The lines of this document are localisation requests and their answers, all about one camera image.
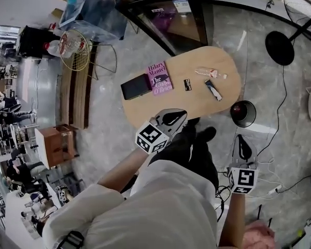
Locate large clear water jug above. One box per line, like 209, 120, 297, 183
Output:
43, 39, 65, 58
59, 32, 90, 56

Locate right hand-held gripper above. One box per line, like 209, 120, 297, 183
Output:
227, 134, 259, 195

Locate black fan cable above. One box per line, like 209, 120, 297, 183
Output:
256, 64, 288, 157

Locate person's left forearm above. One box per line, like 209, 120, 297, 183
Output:
96, 146, 152, 195

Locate black standing fan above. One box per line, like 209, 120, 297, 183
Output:
265, 0, 311, 66

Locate white panel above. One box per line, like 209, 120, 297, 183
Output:
34, 128, 52, 170

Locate person's left black shoe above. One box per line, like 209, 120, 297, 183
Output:
182, 117, 202, 131

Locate black shoulder strap buckle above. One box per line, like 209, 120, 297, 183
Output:
57, 230, 85, 249

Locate brown wooden cabinet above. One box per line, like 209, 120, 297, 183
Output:
50, 124, 80, 167

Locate black wire waste bin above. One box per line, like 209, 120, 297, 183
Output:
230, 100, 257, 128

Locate pink book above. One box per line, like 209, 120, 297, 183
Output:
145, 61, 174, 97

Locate person's black shoe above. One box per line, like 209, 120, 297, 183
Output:
182, 117, 202, 131
195, 126, 217, 143

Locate person's black trousers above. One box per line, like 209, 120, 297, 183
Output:
120, 124, 220, 195

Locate black cable bundle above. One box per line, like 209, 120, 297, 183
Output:
214, 171, 233, 223

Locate dark snack wrapper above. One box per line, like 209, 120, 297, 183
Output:
204, 79, 223, 102

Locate white floor cables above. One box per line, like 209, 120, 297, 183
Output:
247, 157, 283, 199

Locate pink cloth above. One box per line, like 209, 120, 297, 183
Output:
242, 220, 275, 249

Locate wooden coffee table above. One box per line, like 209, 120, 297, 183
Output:
121, 46, 243, 130

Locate small cardboard piece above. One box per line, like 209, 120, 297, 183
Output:
51, 8, 66, 19

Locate black floor cable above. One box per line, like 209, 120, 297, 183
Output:
281, 175, 311, 193

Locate black glass-door fridge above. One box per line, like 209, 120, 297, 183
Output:
115, 0, 215, 57

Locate clear plastic storage box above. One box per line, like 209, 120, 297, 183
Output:
59, 0, 128, 40

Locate black cabinet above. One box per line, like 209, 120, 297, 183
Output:
17, 25, 62, 59

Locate person's right forearm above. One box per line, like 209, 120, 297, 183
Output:
217, 190, 247, 247

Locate black box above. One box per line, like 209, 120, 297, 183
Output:
120, 74, 152, 101

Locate clear plastic bottle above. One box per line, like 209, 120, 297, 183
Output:
194, 66, 228, 79

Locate brown wooden bench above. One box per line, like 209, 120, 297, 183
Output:
60, 41, 99, 129

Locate gold wire chair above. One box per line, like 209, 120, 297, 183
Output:
58, 29, 118, 81

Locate person's right black shoe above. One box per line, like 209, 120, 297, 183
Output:
195, 126, 217, 143

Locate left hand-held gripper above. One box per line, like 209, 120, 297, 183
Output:
135, 108, 188, 155

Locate person's white shirt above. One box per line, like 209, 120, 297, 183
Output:
43, 159, 218, 249

